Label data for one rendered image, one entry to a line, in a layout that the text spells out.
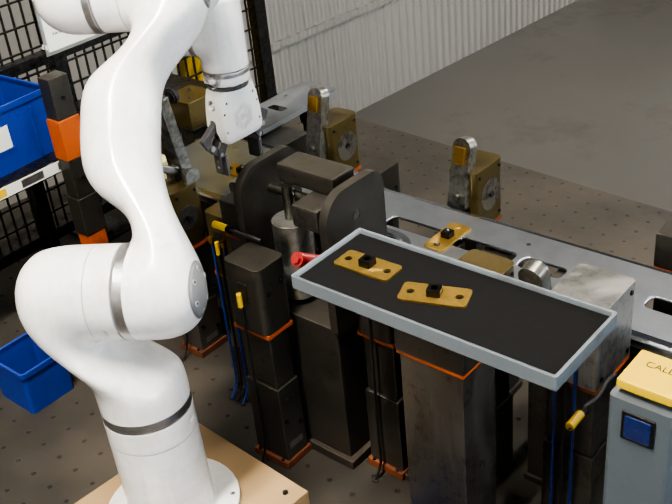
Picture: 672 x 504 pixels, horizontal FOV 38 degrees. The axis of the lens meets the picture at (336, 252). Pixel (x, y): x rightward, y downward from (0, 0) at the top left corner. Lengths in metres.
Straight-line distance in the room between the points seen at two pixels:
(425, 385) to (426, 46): 3.80
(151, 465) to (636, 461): 0.61
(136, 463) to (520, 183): 1.36
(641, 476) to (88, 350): 0.66
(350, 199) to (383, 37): 3.32
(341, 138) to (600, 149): 2.36
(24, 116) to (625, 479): 1.32
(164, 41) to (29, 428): 0.84
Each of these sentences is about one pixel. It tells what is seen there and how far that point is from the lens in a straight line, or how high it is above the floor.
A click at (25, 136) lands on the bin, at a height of 1.08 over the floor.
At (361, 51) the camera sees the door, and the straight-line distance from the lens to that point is 4.56.
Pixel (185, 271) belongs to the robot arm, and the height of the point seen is 1.21.
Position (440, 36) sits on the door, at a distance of 4.99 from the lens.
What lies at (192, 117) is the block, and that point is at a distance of 2.07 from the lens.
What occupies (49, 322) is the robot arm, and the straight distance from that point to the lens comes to 1.22.
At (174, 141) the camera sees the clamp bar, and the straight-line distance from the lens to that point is 1.70.
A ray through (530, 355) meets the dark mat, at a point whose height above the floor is 1.16.
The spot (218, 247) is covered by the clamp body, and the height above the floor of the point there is 1.01.
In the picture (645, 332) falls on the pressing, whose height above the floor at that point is 1.00.
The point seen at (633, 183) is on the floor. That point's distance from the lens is 3.91.
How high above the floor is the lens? 1.81
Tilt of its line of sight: 31 degrees down
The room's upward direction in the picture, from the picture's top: 6 degrees counter-clockwise
